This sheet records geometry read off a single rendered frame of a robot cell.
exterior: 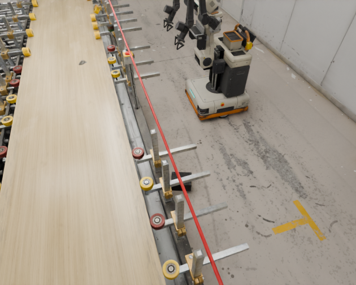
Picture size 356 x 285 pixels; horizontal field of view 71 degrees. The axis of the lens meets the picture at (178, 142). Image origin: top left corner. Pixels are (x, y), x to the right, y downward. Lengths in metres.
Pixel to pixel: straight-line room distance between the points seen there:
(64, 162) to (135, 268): 0.82
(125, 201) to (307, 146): 2.32
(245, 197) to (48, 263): 1.78
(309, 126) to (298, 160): 0.62
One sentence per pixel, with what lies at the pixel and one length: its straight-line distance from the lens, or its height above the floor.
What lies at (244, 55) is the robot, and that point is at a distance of 2.89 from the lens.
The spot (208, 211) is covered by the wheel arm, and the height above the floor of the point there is 0.84.
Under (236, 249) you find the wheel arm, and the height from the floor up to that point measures 0.84.
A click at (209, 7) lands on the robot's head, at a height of 1.29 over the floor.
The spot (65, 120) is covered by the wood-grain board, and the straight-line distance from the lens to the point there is 2.04.
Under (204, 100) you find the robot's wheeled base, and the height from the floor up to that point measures 0.28.
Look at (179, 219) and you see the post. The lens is 1.32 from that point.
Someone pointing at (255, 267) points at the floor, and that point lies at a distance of 2.32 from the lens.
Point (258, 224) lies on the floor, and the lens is 2.46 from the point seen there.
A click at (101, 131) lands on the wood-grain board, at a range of 1.85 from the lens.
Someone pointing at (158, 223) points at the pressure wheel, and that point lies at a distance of 1.38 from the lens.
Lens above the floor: 2.16
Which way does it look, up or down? 48 degrees down
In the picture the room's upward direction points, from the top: 1 degrees counter-clockwise
